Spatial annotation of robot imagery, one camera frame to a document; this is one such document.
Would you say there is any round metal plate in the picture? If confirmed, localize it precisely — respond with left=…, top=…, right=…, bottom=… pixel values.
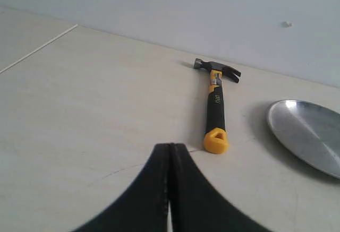
left=266, top=99, right=339, bottom=179

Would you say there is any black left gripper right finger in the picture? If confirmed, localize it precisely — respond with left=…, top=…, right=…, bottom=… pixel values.
left=168, top=143, right=269, bottom=231

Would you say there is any yellow black claw hammer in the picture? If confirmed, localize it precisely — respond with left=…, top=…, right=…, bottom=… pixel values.
left=194, top=58, right=241, bottom=154

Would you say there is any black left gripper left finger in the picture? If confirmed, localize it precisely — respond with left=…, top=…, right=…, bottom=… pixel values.
left=75, top=143, right=171, bottom=231

